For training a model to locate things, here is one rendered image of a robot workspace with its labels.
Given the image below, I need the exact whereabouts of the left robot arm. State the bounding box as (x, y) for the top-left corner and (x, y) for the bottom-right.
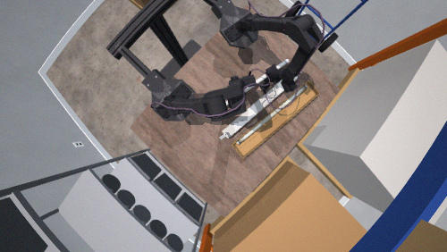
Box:
(224, 13), (322, 93)

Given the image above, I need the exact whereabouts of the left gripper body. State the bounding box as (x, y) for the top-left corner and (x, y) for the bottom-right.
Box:
(262, 64), (280, 90)

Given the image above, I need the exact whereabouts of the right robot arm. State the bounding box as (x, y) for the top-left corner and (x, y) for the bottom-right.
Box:
(156, 75), (256, 122)

